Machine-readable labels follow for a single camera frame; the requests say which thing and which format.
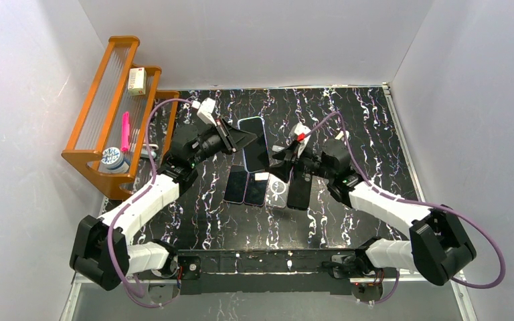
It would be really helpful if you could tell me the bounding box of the clear magsafe phone case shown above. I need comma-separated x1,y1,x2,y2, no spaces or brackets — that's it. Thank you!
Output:
265,174,289,209

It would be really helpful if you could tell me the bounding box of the black phone case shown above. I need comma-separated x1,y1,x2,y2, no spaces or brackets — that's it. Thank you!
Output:
286,174,312,211

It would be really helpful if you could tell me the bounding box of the purple phone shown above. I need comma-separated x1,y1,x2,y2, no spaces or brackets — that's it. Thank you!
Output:
244,172,269,207

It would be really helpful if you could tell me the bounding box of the black phone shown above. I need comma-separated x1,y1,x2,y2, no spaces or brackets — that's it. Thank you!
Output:
224,165,248,204

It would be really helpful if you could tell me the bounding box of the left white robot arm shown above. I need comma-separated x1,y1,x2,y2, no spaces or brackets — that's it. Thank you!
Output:
69,119,258,291

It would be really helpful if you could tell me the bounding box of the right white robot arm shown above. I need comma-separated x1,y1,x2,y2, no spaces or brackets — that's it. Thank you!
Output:
268,139,477,286

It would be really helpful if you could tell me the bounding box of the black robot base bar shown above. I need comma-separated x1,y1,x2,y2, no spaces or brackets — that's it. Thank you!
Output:
135,249,386,297

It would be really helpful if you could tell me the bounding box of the teal and white stapler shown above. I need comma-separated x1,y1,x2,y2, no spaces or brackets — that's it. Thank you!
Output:
141,144,159,159

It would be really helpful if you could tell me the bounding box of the orange wooden shelf rack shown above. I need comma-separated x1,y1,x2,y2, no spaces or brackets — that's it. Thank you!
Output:
62,35,179,200

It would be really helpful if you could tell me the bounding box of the pink highlighter marker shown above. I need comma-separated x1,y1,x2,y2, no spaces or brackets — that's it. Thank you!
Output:
120,112,131,152

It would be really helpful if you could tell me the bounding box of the white and red box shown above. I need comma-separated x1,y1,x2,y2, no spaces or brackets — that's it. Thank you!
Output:
127,68,147,96

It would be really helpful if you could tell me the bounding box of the blue and white tape roll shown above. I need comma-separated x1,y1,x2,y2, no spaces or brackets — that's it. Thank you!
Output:
99,147,129,174

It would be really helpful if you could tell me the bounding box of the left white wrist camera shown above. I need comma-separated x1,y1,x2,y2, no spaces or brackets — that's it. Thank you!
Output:
191,98,216,126

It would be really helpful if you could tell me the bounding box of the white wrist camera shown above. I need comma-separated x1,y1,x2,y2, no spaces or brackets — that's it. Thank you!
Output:
191,98,216,126
290,122,311,148

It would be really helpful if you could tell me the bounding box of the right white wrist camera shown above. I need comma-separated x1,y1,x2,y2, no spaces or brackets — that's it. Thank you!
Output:
290,122,311,148

